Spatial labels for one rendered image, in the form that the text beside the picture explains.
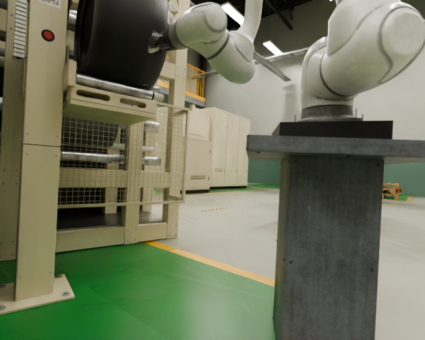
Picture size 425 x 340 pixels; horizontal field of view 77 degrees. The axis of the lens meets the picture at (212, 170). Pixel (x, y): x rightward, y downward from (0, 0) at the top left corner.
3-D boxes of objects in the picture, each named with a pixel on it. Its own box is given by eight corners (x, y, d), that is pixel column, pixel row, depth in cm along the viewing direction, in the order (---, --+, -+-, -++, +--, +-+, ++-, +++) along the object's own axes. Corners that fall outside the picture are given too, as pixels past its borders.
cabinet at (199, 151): (183, 193, 570) (186, 135, 570) (166, 191, 605) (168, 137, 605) (210, 192, 641) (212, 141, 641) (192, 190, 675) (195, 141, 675)
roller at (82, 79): (71, 85, 107) (73, 76, 104) (71, 77, 109) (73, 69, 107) (152, 102, 129) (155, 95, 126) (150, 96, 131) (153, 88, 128)
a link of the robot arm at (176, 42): (177, 10, 80) (168, 15, 85) (173, 41, 81) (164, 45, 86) (202, 21, 86) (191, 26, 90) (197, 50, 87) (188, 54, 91)
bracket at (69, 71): (67, 84, 101) (68, 59, 101) (53, 102, 132) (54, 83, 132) (77, 87, 103) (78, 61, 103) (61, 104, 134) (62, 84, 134)
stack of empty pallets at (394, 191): (399, 200, 717) (400, 183, 717) (361, 196, 772) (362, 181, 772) (402, 197, 816) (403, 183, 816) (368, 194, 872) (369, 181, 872)
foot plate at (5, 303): (-11, 318, 93) (-10, 312, 93) (-7, 288, 114) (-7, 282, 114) (75, 298, 109) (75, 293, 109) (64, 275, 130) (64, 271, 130)
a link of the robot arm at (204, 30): (167, 32, 79) (197, 63, 87) (195, 18, 67) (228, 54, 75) (183, 4, 81) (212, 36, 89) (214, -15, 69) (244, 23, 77)
